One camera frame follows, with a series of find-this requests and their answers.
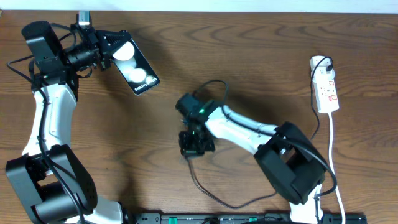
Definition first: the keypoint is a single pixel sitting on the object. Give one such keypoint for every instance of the white power strip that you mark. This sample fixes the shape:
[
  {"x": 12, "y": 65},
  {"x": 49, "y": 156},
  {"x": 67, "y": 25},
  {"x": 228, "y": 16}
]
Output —
[{"x": 325, "y": 89}]

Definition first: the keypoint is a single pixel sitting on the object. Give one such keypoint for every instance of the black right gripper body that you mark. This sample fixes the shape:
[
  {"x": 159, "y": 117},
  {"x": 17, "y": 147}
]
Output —
[{"x": 193, "y": 144}]

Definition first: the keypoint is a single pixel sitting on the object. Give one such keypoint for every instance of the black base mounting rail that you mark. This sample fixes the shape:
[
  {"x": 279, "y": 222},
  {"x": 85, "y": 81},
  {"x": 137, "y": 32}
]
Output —
[{"x": 156, "y": 218}]

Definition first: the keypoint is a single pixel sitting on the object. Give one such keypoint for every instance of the black smartphone with lit screen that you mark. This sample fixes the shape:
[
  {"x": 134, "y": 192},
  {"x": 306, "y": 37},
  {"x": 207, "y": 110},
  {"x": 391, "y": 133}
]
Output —
[{"x": 135, "y": 68}]

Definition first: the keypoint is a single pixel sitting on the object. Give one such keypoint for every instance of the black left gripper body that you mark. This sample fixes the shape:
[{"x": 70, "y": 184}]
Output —
[{"x": 89, "y": 53}]

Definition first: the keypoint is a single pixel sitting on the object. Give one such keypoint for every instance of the white USB charger adapter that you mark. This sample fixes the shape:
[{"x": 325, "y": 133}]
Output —
[{"x": 325, "y": 69}]

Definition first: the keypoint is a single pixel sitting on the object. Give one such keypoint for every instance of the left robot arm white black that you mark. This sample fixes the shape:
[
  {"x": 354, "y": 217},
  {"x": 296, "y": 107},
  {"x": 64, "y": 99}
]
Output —
[{"x": 49, "y": 180}]

